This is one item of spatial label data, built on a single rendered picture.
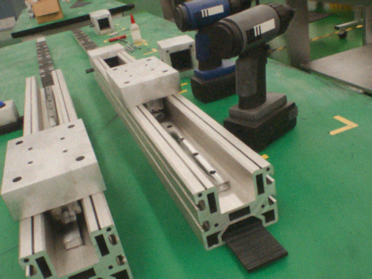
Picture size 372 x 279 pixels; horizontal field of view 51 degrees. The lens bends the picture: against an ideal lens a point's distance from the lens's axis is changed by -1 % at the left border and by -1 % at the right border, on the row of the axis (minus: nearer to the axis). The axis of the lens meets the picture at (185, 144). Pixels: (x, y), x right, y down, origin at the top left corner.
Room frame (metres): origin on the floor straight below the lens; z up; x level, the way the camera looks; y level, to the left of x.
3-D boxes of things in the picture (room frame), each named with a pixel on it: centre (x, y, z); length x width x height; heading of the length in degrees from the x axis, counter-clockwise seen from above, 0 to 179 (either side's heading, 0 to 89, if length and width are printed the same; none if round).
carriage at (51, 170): (0.46, 0.18, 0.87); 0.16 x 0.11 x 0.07; 15
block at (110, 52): (1.18, 0.19, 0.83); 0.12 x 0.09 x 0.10; 105
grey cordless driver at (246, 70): (0.63, -0.16, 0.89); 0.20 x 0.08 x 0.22; 127
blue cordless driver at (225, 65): (0.88, -0.13, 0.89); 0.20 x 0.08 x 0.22; 106
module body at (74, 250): (0.70, 0.24, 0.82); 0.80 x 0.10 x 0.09; 15
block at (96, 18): (2.12, 0.31, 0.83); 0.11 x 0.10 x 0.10; 107
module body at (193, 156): (0.75, 0.06, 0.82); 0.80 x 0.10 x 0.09; 15
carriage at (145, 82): (0.75, 0.06, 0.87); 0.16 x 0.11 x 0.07; 15
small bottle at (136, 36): (1.67, 0.11, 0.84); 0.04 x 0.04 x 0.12
